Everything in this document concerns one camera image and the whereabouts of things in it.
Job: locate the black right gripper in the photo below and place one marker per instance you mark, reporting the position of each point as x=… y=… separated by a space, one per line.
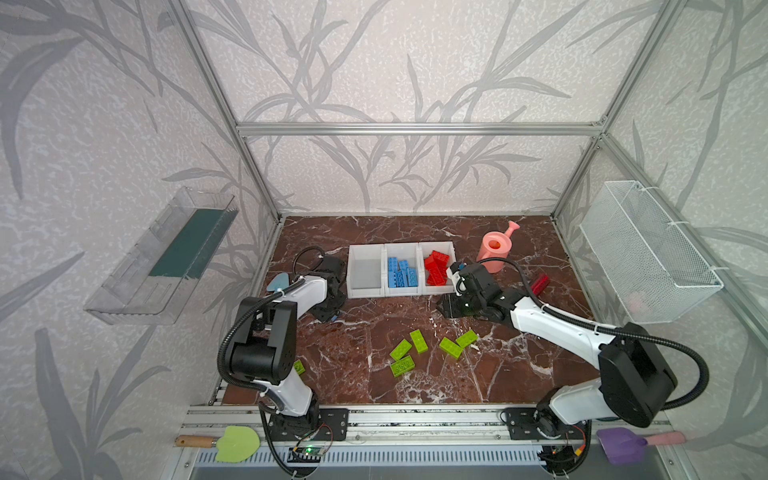
x=454 y=300

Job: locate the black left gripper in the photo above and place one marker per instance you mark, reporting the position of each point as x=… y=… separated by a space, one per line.
x=332 y=298

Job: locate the red lego brick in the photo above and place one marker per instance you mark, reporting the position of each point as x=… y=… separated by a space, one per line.
x=440 y=258
x=431 y=266
x=436 y=279

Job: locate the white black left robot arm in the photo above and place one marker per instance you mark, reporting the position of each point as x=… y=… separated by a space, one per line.
x=260 y=349

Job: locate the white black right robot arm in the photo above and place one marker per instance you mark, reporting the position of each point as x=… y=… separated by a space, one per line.
x=634 y=382

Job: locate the pink toy watering can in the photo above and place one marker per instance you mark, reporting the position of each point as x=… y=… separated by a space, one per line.
x=495 y=246

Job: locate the light blue toy trowel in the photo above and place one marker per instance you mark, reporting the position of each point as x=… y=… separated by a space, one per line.
x=280 y=282

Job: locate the white middle sorting bin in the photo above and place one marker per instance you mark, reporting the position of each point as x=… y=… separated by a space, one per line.
x=402 y=251

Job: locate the red handled tool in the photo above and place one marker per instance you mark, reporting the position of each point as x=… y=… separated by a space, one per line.
x=540 y=284

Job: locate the white wire wall basket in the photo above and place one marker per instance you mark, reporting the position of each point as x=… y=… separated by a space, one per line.
x=655 y=270

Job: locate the clear wall shelf green mat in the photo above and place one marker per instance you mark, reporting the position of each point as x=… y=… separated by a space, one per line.
x=155 y=280

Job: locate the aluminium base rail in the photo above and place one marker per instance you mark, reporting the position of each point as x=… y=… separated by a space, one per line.
x=411 y=424

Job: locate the green toy spade wooden handle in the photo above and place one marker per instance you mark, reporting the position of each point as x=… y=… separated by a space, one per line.
x=236 y=445

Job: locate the purple toy shovel pink handle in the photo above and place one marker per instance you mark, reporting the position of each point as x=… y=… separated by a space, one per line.
x=622 y=446

